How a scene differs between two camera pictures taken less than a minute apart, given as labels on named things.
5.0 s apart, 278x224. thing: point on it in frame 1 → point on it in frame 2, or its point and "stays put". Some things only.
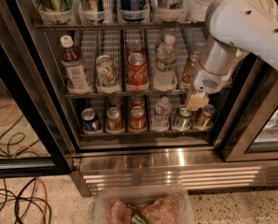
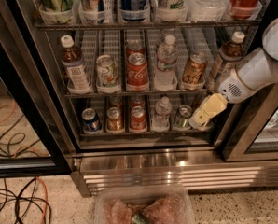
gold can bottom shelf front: [115, 119] stays put
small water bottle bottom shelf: [160, 119] stays put
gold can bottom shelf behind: [115, 101] stays put
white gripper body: [208, 81] → [231, 85]
